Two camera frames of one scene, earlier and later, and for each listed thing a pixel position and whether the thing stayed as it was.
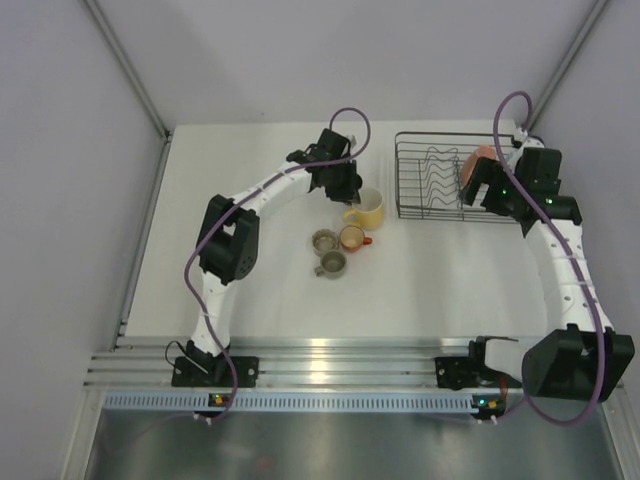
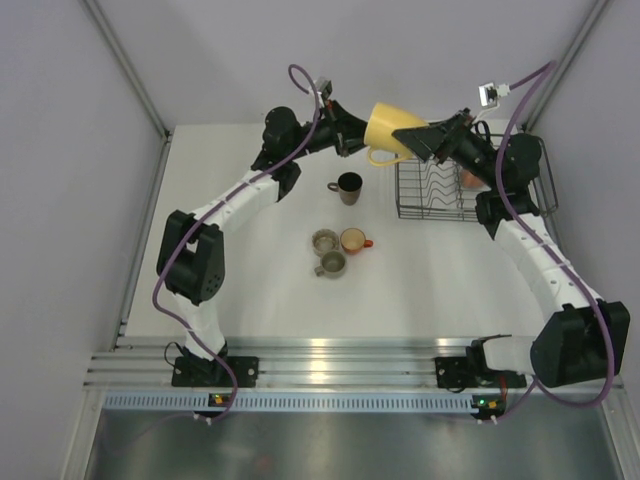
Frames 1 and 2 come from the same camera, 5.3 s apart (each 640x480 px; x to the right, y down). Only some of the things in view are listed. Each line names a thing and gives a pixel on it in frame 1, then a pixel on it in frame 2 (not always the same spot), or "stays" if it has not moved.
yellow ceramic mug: [369, 213] -> [385, 119]
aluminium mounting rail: [148, 362] stays
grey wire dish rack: [427, 174] stays
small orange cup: [352, 238] stays
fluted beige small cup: [324, 240] stays
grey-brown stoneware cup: [333, 265] stays
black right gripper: [489, 172] -> [427, 139]
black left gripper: [349, 192] -> [351, 130]
